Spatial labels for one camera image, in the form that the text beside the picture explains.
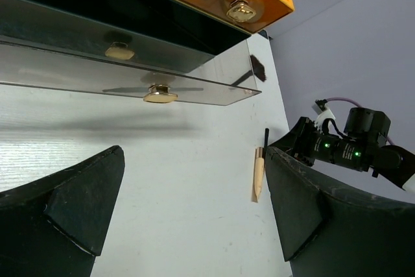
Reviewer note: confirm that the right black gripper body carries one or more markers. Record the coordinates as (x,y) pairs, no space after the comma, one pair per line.
(356,154)

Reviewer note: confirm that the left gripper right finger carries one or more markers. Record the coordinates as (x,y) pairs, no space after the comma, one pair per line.
(328,228)

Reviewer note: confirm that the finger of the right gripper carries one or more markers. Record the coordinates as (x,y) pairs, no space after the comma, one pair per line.
(297,142)

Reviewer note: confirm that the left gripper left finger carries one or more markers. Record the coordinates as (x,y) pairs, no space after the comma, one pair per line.
(57,225)

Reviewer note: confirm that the thin black brush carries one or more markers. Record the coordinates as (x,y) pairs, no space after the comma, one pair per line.
(266,137)

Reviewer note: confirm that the beige concealer tube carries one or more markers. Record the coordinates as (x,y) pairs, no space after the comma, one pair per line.
(258,174)

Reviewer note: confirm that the black fan brush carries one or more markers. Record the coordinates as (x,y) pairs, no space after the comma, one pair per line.
(258,70)

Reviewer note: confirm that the clear cabinet drawer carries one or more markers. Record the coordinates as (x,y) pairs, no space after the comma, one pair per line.
(42,47)

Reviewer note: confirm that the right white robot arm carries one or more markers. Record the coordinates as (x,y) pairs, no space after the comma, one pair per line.
(364,122)

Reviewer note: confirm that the dark teal drawer cabinet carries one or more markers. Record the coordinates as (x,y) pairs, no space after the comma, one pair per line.
(158,33)

